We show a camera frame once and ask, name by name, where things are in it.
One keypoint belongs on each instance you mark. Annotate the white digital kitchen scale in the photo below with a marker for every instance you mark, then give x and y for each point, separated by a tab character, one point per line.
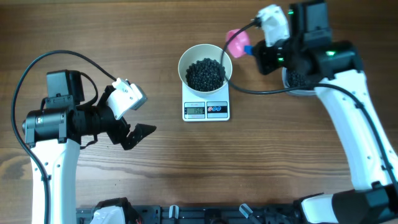
205	106

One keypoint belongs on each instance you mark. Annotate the clear plastic container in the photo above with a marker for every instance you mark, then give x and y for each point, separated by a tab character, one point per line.
294	92

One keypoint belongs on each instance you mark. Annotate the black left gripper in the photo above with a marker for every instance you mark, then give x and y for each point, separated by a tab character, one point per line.
118	134

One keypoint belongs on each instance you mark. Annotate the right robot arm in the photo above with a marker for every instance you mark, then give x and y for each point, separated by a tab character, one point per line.
301	41

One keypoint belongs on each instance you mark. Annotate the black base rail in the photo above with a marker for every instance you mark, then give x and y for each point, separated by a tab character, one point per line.
174	214

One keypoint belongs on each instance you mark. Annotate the white bowl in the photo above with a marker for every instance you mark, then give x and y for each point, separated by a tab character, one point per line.
201	51

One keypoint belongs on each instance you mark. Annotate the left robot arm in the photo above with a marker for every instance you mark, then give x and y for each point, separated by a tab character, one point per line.
54	132

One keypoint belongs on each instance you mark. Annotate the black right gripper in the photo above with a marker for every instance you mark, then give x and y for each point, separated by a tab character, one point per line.
261	51

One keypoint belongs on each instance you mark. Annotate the black beans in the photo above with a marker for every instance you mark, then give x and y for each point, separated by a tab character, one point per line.
205	75

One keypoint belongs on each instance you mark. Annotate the pink scoop blue handle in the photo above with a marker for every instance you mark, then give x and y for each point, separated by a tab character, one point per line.
240	45

